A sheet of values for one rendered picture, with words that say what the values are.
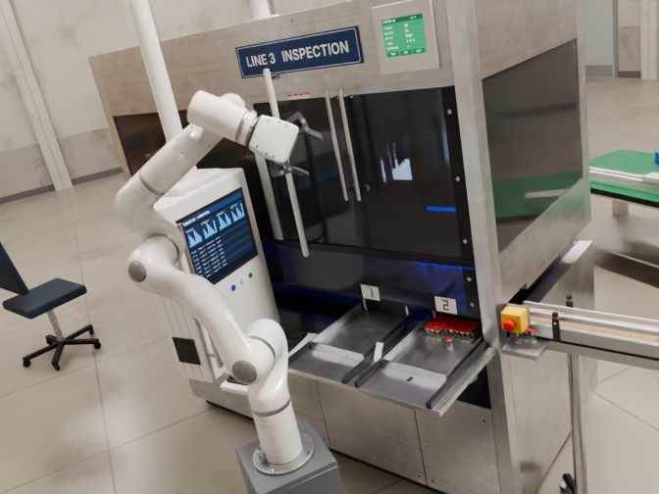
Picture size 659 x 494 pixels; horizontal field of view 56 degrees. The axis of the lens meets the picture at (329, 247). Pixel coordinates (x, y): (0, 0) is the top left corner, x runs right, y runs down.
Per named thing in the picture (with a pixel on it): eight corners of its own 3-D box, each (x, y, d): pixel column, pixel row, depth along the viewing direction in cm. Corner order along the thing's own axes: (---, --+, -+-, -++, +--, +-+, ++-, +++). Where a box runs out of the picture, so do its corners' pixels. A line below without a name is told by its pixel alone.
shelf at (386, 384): (353, 312, 268) (352, 308, 267) (505, 341, 223) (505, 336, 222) (278, 369, 235) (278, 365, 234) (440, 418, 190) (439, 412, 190)
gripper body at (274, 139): (260, 114, 155) (301, 130, 155) (244, 151, 154) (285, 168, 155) (256, 107, 147) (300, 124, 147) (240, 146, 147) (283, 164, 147)
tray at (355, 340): (362, 309, 264) (360, 302, 263) (413, 319, 247) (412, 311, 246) (311, 348, 241) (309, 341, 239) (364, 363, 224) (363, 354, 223)
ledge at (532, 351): (518, 334, 226) (517, 329, 225) (553, 341, 218) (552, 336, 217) (501, 354, 216) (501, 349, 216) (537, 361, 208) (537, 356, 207)
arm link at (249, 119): (251, 112, 155) (262, 117, 155) (237, 144, 155) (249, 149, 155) (247, 105, 147) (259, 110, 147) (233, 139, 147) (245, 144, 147)
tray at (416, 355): (430, 322, 242) (430, 315, 241) (492, 334, 226) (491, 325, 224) (382, 367, 219) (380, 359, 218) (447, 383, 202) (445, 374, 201)
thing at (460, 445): (302, 329, 447) (276, 217, 417) (598, 399, 315) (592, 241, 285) (196, 407, 378) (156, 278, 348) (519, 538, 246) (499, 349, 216)
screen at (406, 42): (382, 74, 202) (373, 7, 195) (440, 68, 189) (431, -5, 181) (380, 74, 202) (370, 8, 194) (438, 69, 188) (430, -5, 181)
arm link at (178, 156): (182, 178, 173) (256, 109, 160) (159, 199, 159) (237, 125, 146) (159, 154, 171) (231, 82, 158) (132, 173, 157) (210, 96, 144)
